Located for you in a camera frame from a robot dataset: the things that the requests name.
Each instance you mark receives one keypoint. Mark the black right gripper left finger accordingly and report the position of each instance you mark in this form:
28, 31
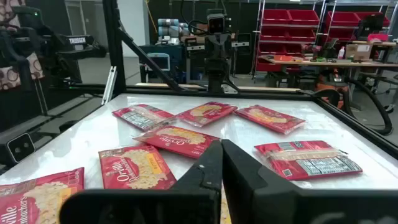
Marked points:
199, 199

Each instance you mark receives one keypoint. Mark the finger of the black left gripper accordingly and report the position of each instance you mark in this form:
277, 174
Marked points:
221, 46
214, 46

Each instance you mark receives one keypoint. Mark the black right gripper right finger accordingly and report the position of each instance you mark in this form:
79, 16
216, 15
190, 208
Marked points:
248, 193

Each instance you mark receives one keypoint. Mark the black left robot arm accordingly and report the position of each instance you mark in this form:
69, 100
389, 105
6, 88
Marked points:
217, 84

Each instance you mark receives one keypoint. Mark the dark blue cabinet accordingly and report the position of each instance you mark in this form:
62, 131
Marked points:
174, 53

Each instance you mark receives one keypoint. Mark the blue grey cylindrical machine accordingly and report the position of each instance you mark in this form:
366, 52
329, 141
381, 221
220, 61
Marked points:
169, 26

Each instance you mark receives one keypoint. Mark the red plastic storage bin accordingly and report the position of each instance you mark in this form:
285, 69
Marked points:
272, 48
276, 17
269, 66
301, 35
342, 19
275, 34
304, 17

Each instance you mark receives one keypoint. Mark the light blue screen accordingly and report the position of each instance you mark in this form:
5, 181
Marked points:
158, 61

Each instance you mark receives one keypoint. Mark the light plywood base board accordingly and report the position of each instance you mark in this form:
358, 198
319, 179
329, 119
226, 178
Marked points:
161, 84

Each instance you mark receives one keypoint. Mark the flat orange item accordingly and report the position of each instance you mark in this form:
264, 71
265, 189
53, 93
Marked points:
283, 58

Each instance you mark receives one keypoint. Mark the metal shelving rack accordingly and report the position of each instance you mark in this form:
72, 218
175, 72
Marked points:
342, 27
290, 26

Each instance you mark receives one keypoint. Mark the long wooden workbench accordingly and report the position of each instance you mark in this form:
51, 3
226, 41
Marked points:
326, 63

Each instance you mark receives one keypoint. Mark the silver aluminium bar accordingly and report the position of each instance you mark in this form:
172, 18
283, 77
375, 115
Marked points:
109, 84

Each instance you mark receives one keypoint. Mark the orange black shop vacuum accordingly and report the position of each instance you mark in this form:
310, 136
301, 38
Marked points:
331, 84

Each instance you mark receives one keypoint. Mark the cardboard box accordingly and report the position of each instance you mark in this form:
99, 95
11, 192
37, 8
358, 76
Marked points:
359, 51

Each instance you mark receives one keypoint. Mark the black workbench monitor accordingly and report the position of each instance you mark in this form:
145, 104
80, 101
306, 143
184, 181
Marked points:
371, 25

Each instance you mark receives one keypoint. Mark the pink box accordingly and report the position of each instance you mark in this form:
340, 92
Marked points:
377, 37

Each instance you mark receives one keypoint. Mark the person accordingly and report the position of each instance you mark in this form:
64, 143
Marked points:
12, 73

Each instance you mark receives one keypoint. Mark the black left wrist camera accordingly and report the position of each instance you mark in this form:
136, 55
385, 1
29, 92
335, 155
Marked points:
216, 24

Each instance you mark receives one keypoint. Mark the black aluminium table frame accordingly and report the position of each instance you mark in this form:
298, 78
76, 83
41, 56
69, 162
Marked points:
114, 46

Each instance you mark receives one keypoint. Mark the small black depth camera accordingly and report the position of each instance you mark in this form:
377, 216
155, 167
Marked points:
20, 147

